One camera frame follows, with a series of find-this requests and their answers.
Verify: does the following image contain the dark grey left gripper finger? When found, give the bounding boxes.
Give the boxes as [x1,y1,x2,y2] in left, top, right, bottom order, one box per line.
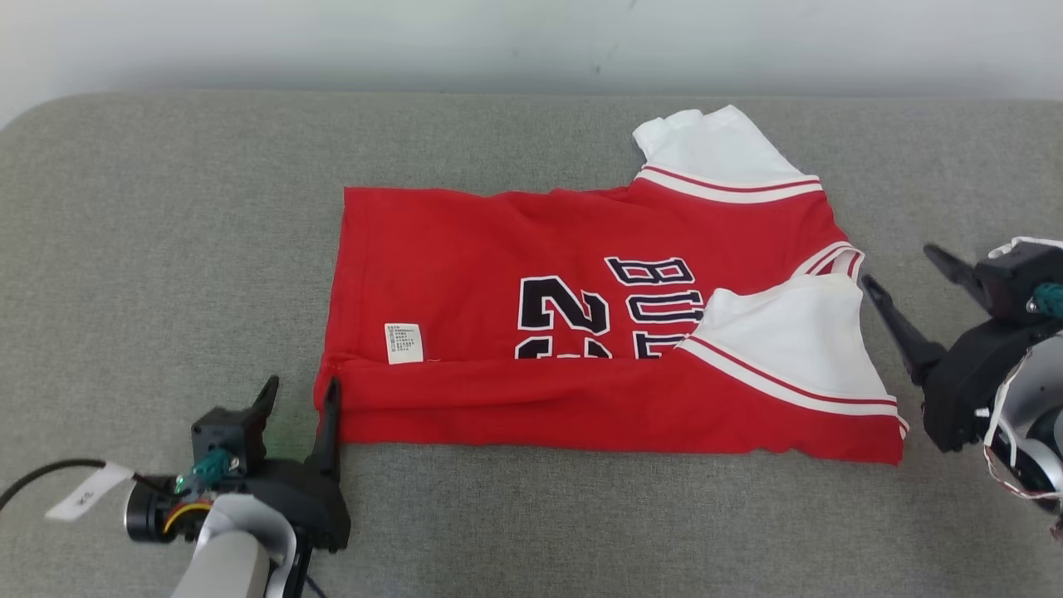
[249,374,282,427]
[308,377,344,484]

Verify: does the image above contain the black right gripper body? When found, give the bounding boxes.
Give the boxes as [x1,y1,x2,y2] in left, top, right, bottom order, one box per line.
[921,319,1063,454]

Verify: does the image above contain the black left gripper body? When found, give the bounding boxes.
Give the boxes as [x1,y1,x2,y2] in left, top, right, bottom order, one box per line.
[228,459,352,554]

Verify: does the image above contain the teal camera connector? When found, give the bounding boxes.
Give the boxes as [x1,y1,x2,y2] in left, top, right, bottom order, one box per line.
[1029,282,1063,321]
[174,448,235,501]

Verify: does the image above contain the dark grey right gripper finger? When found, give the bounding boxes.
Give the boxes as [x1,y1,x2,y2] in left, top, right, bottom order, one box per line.
[923,243,990,310]
[860,274,948,388]

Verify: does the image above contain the teal right camera connector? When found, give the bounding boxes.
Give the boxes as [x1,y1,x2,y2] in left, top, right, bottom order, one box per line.
[1029,282,1063,321]

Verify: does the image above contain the teal left camera connector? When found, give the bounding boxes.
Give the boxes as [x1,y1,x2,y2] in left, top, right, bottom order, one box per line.
[174,448,235,501]

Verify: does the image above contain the white red right arm wires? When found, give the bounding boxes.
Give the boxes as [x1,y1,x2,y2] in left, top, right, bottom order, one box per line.
[982,236,1063,542]

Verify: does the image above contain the red basketball jersey white sleeves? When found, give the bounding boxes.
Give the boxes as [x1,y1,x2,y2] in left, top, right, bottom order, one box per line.
[313,103,911,467]

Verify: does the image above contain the white cable label tag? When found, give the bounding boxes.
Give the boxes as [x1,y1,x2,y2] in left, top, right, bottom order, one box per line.
[43,462,137,523]

